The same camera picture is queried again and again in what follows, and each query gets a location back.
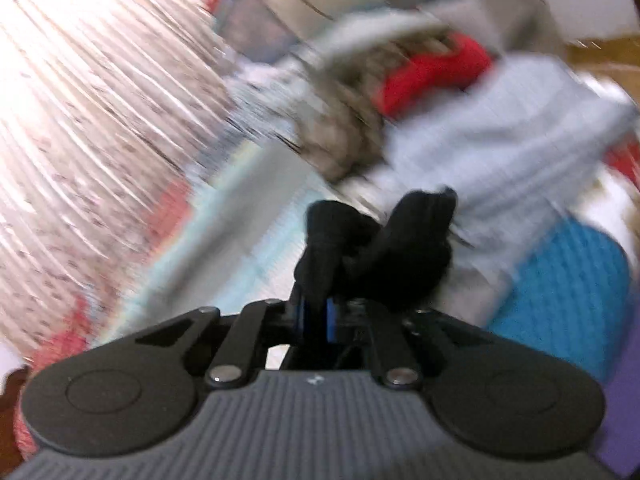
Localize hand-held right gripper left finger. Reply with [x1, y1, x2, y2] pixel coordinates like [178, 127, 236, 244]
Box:
[135, 287, 308, 390]

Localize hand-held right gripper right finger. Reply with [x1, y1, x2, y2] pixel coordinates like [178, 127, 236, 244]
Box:
[324, 296, 482, 390]

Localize black pants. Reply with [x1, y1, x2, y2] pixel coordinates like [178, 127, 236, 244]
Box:
[293, 186, 459, 312]

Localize red and teal patchwork quilt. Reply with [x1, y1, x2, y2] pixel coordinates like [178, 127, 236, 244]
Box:
[14, 145, 321, 463]

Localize brown grey cloth pile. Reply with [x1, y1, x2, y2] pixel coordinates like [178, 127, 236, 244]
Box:
[295, 35, 401, 183]

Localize beige white teal printed blanket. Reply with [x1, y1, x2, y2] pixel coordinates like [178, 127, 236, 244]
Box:
[445, 212, 632, 383]

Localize light grey garment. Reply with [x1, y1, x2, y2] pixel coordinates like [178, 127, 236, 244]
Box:
[345, 54, 640, 291]

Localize red cloth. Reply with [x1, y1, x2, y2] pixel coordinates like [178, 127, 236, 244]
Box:
[374, 34, 497, 117]

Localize floral pleated curtain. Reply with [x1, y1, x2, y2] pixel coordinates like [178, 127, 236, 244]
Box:
[0, 0, 237, 361]

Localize purple cloth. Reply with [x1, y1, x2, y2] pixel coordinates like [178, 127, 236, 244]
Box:
[598, 327, 640, 480]

